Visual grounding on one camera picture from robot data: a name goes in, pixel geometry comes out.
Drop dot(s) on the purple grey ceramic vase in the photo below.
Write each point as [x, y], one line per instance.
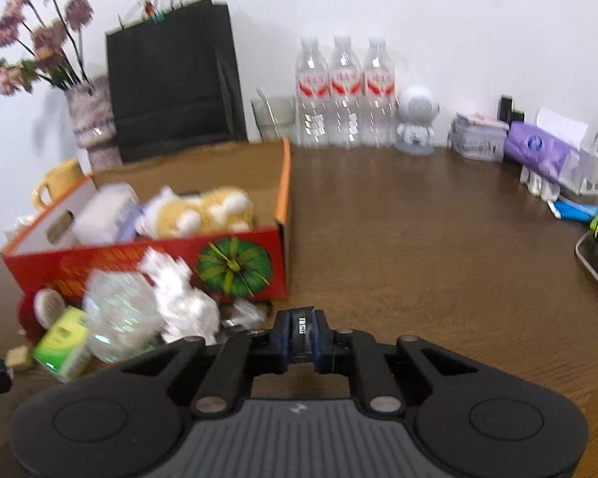
[92, 124]

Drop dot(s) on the green paper carton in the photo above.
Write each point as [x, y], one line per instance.
[62, 346]

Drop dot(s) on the small beige cube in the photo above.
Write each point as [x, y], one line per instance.
[19, 358]

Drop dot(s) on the yellow white plush toy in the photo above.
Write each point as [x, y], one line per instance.
[199, 211]

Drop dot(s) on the yellow mug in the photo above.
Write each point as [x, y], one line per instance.
[60, 184]

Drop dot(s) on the white plastic container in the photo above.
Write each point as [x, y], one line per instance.
[102, 216]

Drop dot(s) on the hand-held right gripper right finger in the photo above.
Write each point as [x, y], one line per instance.
[321, 346]

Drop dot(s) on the small clear plastic bag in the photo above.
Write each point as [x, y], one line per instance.
[244, 313]

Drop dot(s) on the black paper bag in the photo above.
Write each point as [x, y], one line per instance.
[172, 84]

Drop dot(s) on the grey wipes pack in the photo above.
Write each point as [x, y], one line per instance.
[478, 139]

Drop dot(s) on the purple tissue pack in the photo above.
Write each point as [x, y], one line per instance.
[538, 152]

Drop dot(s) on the red cardboard box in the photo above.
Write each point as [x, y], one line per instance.
[129, 264]

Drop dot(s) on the white plastic clips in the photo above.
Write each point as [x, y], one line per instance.
[540, 184]

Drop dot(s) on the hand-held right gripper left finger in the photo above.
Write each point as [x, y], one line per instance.
[282, 343]

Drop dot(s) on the clear water bottle red label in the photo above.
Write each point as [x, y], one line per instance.
[378, 104]
[311, 104]
[345, 104]

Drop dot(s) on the red plush toy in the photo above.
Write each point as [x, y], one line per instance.
[32, 316]

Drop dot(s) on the white tissue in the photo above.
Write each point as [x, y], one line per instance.
[184, 303]
[17, 226]

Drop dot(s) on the white astronaut figure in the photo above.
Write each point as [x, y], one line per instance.
[417, 109]

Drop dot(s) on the blue tube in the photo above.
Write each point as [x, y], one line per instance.
[573, 210]

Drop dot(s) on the dried pink flowers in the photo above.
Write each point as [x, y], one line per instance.
[40, 40]

